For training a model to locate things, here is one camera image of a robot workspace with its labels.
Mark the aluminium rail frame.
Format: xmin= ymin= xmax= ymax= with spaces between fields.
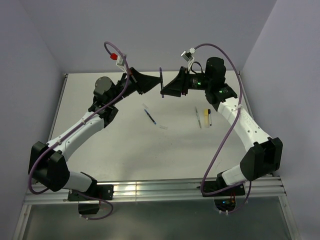
xmin=13 ymin=72 xmax=302 ymax=240

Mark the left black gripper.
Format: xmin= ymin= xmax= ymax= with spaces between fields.
xmin=109 ymin=67 xmax=162 ymax=106

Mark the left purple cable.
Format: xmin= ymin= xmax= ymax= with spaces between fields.
xmin=27 ymin=41 xmax=131 ymax=221

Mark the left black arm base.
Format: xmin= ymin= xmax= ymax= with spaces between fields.
xmin=67 ymin=184 xmax=114 ymax=220

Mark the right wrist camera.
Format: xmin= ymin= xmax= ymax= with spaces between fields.
xmin=180 ymin=47 xmax=196 ymax=71

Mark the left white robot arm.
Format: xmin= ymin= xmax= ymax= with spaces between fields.
xmin=28 ymin=67 xmax=163 ymax=200

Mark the purple cable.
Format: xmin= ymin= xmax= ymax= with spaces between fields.
xmin=193 ymin=43 xmax=252 ymax=214
xmin=27 ymin=41 xmax=131 ymax=221

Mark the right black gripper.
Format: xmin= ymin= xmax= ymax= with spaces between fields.
xmin=160 ymin=66 xmax=212 ymax=98

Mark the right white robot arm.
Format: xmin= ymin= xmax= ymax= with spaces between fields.
xmin=160 ymin=57 xmax=283 ymax=195

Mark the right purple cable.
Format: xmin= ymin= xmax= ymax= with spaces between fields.
xmin=193 ymin=43 xmax=252 ymax=214

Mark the yellow highlighter pen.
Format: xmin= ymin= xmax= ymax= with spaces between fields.
xmin=204 ymin=109 xmax=210 ymax=128

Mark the blue barrel pen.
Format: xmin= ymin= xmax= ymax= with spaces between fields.
xmin=144 ymin=109 xmax=157 ymax=125

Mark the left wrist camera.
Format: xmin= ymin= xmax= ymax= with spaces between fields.
xmin=110 ymin=53 xmax=129 ymax=73

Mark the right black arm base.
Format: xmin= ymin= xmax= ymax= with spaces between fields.
xmin=200 ymin=177 xmax=246 ymax=215

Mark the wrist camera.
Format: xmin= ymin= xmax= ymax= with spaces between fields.
xmin=180 ymin=47 xmax=196 ymax=71
xmin=110 ymin=53 xmax=129 ymax=73

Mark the thin white pen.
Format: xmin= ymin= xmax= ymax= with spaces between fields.
xmin=208 ymin=109 xmax=212 ymax=126

